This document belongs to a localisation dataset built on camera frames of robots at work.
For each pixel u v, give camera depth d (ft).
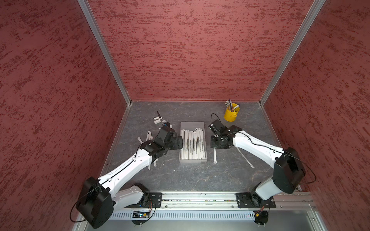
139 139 3.18
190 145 3.10
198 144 3.11
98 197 1.27
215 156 2.68
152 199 2.43
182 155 2.94
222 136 1.90
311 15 2.42
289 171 1.43
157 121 3.49
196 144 3.11
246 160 2.90
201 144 3.10
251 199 2.18
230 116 3.40
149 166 2.80
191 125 3.56
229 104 3.18
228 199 2.49
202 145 3.10
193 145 3.11
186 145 3.10
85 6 2.33
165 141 2.00
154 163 2.86
